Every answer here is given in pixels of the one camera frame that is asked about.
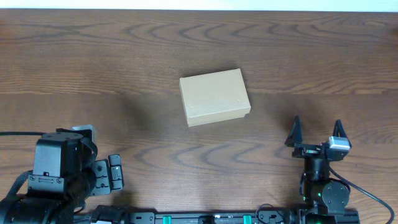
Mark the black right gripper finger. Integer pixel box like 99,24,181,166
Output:
332,119,352,147
285,115,303,147

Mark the cardboard box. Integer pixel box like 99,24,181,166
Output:
180,68,251,127

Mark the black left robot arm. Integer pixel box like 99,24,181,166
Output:
1,125,130,224

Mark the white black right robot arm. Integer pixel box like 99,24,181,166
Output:
285,115,352,223

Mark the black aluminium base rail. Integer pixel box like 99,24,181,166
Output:
73,205,361,224

